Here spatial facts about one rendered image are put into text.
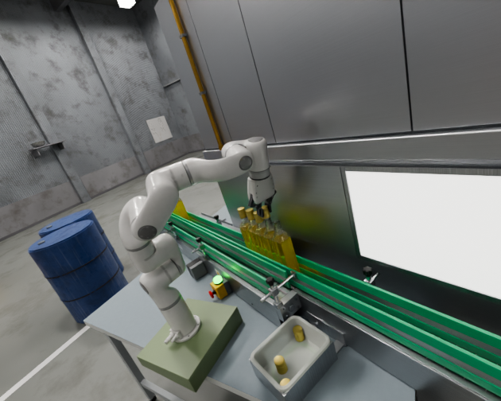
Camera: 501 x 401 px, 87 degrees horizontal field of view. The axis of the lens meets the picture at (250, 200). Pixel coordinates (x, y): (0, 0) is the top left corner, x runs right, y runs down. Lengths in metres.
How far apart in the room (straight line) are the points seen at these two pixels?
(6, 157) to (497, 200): 11.14
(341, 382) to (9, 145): 10.99
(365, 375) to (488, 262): 0.47
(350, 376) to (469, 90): 0.81
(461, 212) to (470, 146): 0.15
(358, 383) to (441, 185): 0.60
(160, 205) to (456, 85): 0.74
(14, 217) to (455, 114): 10.94
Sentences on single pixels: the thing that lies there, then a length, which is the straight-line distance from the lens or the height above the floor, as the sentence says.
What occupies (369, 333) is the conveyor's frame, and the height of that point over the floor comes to 0.88.
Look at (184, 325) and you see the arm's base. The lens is 1.16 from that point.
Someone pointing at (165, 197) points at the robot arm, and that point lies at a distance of 0.77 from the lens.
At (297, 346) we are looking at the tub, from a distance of 1.06.
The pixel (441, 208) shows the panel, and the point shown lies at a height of 1.21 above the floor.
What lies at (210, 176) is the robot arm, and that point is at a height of 1.41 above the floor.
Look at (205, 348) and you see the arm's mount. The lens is 1.11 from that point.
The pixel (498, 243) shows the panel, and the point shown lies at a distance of 0.79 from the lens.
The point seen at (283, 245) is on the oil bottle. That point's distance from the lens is 1.02.
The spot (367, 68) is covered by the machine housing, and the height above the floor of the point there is 1.57.
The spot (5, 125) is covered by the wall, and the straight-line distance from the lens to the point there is 11.38.
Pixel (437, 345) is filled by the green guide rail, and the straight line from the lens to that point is 0.82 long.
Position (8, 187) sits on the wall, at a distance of 11.06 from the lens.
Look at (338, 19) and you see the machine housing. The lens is 0.82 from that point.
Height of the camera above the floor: 1.58
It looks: 20 degrees down
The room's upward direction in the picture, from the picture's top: 18 degrees counter-clockwise
